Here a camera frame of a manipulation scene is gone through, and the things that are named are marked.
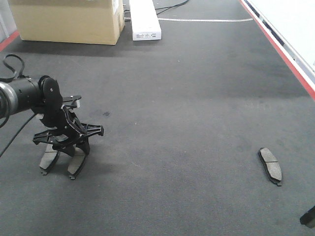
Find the brown cardboard box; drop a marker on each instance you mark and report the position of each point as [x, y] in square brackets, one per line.
[69, 21]

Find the long white carton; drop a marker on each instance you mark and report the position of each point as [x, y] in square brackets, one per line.
[144, 21]

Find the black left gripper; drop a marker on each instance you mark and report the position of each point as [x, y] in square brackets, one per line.
[64, 129]

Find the brake pad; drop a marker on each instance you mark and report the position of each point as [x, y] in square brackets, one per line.
[76, 163]
[49, 159]
[271, 166]

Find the red conveyor left rail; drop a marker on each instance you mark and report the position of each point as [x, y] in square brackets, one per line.
[9, 40]

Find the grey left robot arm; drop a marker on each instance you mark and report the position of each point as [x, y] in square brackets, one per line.
[19, 95]

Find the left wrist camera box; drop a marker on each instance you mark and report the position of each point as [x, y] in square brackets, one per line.
[72, 101]

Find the red conveyor side rail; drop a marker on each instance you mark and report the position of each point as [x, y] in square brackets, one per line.
[296, 66]

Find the dark grey conveyor belt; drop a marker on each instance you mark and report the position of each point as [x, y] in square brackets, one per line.
[184, 119]

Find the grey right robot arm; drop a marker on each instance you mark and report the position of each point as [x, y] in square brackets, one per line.
[308, 218]

